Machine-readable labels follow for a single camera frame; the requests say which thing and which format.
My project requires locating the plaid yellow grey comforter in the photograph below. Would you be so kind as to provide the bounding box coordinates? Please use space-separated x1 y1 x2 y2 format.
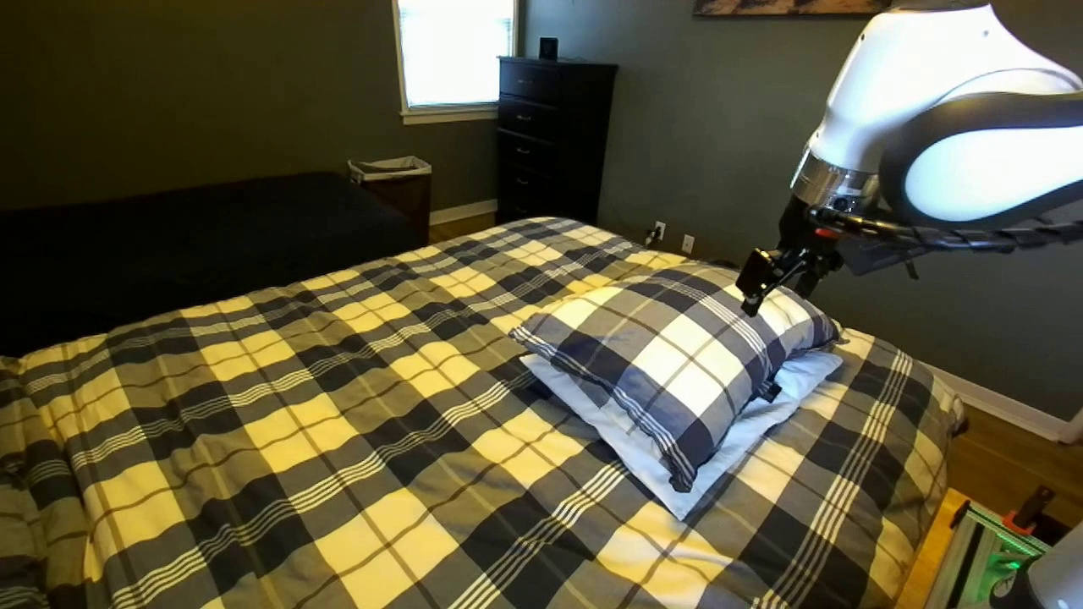
0 214 971 609

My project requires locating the black tall dresser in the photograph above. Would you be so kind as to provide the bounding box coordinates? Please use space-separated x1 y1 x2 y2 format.
490 54 623 230

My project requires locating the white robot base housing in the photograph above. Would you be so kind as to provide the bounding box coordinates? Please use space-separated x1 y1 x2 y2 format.
1019 517 1083 609

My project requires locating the bright window white frame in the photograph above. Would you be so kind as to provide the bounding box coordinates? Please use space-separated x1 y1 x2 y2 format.
391 0 528 130

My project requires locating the black red clamp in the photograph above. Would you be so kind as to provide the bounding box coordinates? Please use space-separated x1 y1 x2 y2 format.
1008 484 1062 541

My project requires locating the plaid pillow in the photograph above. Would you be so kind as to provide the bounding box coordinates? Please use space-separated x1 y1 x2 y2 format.
510 267 845 495

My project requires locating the dark daybed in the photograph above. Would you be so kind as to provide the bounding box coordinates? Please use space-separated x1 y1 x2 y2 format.
0 168 421 360

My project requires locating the wooden board edge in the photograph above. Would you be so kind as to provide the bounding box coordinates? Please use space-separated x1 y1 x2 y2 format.
895 484 974 609

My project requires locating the black cable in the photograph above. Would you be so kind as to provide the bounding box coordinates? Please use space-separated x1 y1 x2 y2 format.
826 205 1083 256

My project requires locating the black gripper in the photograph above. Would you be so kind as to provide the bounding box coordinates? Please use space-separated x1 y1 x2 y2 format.
735 200 845 318

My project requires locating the light blue pillow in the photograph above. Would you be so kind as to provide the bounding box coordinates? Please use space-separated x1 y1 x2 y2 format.
517 346 845 523

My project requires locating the green white stand frame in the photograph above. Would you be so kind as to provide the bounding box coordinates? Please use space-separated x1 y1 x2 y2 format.
928 500 1054 609

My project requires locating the framed wall picture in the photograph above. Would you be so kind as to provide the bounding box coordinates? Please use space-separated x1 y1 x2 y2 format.
690 0 895 21

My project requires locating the dark hamper with white liner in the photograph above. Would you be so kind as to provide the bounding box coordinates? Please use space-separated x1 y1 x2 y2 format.
346 151 436 246

